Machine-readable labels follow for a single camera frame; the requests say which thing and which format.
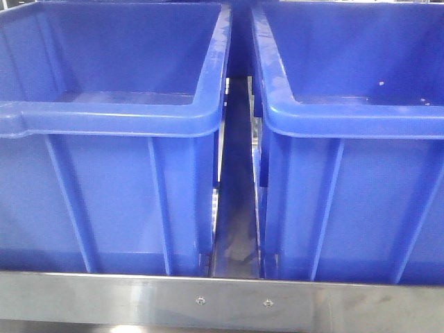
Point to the blue plastic bin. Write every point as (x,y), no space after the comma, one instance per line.
(110,120)
(351,150)

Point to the steel shelf front rail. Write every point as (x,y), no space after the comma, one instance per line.
(268,305)

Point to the blue plastic bin left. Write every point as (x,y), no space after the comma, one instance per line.
(110,120)

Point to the blue plastic bin right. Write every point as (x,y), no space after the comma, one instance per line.
(351,150)

